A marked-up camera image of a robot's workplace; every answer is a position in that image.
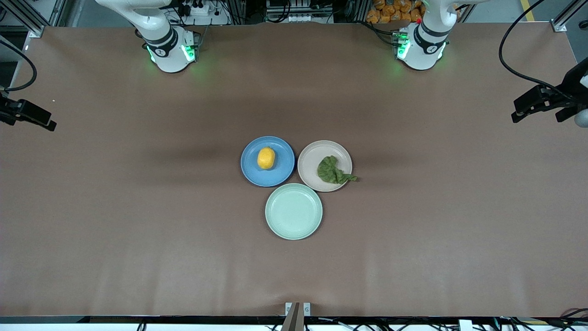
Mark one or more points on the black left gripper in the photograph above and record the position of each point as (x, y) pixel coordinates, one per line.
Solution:
(571, 93)

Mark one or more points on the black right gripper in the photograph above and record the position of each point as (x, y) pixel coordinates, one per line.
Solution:
(5, 111)

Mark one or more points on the yellow lemon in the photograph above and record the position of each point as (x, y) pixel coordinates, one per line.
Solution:
(266, 158)

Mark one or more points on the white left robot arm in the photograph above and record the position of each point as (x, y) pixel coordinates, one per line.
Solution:
(425, 43)

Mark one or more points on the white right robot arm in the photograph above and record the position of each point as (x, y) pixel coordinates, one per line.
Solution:
(167, 43)

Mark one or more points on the green lettuce leaf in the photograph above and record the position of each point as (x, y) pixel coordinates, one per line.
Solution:
(330, 171)

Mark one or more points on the bag of orange fruit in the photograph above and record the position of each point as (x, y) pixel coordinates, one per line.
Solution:
(390, 11)

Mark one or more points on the white power strip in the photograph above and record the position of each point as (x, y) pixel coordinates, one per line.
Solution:
(200, 9)

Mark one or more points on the beige round plate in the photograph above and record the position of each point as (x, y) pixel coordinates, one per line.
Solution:
(312, 163)

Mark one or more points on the blue round plate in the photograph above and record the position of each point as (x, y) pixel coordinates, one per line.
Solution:
(282, 161)

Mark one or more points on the mint green round plate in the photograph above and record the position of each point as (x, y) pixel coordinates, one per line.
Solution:
(294, 211)

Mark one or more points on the aluminium frame profile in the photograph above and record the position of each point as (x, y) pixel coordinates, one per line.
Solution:
(27, 18)
(567, 16)

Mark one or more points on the small white mounting bracket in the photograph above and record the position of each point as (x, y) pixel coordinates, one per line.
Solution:
(307, 309)
(288, 309)

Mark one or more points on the grey camera mount pole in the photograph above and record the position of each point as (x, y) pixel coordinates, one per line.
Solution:
(294, 319)

